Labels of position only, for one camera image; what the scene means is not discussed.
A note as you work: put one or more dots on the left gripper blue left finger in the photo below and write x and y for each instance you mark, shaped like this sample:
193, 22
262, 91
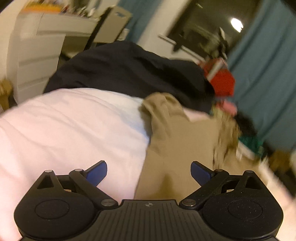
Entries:
96, 173

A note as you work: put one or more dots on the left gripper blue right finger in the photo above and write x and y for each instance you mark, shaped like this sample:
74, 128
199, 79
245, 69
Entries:
200, 173

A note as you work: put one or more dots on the tan t-shirt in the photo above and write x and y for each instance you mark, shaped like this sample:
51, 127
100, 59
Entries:
177, 141

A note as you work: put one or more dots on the pastel bed sheet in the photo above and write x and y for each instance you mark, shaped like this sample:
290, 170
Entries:
67, 129

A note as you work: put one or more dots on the green garment in pile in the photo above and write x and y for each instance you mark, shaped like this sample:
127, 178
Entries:
252, 143

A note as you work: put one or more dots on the black garment in pile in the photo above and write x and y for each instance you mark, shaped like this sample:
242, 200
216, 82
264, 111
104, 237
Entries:
245, 124

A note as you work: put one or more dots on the pink garment in pile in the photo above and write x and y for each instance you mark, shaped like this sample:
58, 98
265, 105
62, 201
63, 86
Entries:
228, 107

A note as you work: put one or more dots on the red garment on stand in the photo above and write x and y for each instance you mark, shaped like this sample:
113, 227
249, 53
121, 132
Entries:
217, 73

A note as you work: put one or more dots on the black garment on bed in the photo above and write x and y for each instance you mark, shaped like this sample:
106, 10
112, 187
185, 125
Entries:
125, 67

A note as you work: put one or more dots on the right teal curtain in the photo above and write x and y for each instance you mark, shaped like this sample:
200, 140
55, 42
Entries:
263, 65

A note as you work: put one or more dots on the teal curtain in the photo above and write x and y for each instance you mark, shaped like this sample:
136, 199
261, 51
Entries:
142, 11
263, 65

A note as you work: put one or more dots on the dark window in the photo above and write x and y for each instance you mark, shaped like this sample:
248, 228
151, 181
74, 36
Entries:
212, 28

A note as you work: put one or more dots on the white vanity dresser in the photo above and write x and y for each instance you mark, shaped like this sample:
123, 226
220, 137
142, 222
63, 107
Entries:
35, 46

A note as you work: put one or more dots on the grey backed chair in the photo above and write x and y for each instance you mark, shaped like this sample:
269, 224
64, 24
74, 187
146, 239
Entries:
109, 27

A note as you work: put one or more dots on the left teal curtain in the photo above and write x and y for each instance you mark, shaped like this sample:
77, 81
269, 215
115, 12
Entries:
142, 11

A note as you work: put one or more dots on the orange tray on dresser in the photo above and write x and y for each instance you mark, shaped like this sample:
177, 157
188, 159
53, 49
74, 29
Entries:
42, 8

